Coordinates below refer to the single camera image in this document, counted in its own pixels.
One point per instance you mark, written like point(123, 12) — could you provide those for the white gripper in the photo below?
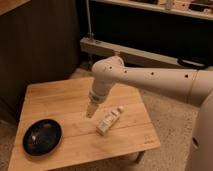
point(92, 108)

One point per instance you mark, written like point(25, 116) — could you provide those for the white plastic bottle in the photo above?
point(109, 120)

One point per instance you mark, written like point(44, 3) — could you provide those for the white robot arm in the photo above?
point(189, 85)

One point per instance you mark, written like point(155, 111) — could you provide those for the black ceramic bowl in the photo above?
point(42, 137)

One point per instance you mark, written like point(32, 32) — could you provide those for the wooden table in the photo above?
point(66, 102)

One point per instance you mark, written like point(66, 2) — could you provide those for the long grey metal beam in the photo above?
point(129, 55)

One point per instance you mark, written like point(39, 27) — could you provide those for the vertical metal pole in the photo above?
point(90, 32)

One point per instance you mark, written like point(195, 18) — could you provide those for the wooden shelf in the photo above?
point(168, 8)

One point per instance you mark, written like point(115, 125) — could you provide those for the black handle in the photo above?
point(192, 65)

